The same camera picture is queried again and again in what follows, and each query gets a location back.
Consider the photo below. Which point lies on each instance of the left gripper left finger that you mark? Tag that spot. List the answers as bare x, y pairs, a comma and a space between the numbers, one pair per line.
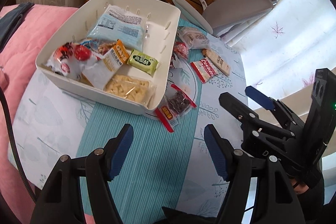
101, 167

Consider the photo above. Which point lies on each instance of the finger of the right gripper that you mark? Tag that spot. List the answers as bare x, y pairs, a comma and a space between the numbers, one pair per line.
250, 118
286, 118

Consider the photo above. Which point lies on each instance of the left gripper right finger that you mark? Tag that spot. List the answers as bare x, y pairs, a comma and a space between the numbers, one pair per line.
234, 166

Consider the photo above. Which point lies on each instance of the beige biscuit bar packet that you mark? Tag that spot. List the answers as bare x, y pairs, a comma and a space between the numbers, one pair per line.
217, 61

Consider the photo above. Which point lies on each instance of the red Cookies packet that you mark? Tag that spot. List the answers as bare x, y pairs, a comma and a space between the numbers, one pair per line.
204, 69

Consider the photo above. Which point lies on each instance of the clear brown cake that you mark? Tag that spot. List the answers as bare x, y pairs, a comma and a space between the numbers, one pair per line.
194, 38

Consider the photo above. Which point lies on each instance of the small red candy packet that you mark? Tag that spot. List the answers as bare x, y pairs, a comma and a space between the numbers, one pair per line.
181, 50

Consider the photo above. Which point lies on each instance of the green snack packet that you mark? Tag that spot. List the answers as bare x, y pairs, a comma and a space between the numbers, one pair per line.
143, 62

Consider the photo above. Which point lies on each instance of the person's left hand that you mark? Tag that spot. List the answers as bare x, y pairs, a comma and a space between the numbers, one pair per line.
299, 188

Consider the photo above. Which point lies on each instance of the white floral curtain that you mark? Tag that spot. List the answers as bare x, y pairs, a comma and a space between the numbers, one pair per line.
282, 50

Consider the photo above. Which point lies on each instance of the brown white chocolate packet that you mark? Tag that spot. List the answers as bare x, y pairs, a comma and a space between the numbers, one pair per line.
175, 62

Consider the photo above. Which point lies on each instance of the clear pack of crackers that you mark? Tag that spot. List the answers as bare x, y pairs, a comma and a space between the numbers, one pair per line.
131, 89

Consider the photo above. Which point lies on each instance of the orange white snack packet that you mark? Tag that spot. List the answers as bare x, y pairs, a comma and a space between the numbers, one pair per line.
102, 71

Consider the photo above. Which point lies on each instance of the grey office chair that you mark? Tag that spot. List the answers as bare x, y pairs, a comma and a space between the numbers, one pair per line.
223, 16

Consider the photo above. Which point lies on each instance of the red white snack bag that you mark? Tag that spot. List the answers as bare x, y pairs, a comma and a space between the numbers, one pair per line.
70, 59

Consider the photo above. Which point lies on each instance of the white plastic storage bin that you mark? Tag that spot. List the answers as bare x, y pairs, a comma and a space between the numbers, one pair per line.
161, 27

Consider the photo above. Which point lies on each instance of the pink quilt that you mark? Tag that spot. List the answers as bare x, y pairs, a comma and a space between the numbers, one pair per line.
18, 65

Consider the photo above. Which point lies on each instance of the light blue snack bag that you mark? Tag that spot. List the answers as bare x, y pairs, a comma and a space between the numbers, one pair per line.
116, 23

